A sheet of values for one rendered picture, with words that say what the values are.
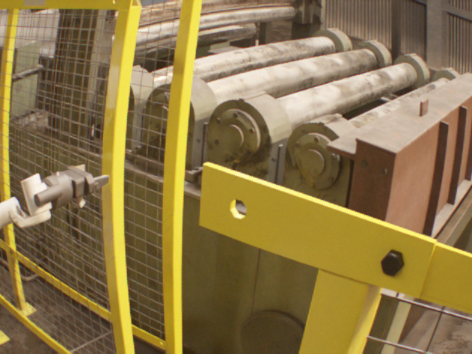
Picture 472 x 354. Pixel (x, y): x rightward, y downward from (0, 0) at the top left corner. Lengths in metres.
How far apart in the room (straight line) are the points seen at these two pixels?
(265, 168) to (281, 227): 2.23
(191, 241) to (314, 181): 0.62
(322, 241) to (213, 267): 2.47
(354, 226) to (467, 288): 0.12
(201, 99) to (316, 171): 0.60
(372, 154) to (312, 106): 0.83
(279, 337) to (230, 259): 0.40
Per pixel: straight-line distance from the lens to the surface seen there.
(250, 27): 5.03
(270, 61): 4.06
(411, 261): 0.51
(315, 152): 2.60
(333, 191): 2.66
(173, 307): 2.61
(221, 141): 2.83
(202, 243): 2.99
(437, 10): 11.14
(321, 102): 3.20
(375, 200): 2.39
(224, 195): 0.57
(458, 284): 0.51
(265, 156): 2.77
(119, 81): 1.85
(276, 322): 2.88
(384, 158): 2.33
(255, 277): 2.89
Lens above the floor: 2.07
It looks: 23 degrees down
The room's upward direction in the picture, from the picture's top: 5 degrees clockwise
